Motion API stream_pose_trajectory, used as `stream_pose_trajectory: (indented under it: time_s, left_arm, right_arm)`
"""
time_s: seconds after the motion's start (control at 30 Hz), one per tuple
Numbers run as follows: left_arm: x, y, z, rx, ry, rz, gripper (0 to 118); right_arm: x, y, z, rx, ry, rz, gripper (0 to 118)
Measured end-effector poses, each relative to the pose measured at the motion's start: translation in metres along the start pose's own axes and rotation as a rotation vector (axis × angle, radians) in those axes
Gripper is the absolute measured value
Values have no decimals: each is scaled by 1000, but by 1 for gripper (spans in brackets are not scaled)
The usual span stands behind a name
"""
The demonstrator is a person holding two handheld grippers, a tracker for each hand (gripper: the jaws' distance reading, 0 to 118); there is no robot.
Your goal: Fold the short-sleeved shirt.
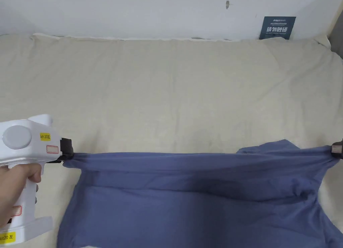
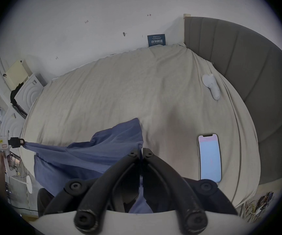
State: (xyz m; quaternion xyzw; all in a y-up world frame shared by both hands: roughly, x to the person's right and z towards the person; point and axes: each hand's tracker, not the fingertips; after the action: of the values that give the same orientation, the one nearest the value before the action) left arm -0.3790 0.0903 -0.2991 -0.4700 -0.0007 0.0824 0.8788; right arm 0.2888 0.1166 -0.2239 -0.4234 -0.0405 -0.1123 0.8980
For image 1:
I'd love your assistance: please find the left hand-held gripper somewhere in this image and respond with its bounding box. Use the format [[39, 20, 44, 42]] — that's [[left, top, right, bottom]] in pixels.
[[0, 114, 74, 246]]

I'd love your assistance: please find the bed with beige sheet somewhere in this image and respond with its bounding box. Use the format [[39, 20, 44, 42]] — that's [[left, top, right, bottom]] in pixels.
[[0, 32, 343, 248]]

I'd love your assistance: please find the person's left hand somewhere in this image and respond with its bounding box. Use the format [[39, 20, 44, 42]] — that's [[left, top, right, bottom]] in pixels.
[[0, 162, 43, 228]]

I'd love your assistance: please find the blue shirt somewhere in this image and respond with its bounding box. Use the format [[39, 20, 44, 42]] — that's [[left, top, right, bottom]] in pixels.
[[57, 139, 336, 248]]

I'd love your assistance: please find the dark blue printed card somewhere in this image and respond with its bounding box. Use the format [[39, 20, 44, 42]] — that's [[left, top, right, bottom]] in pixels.
[[259, 16, 297, 41]]

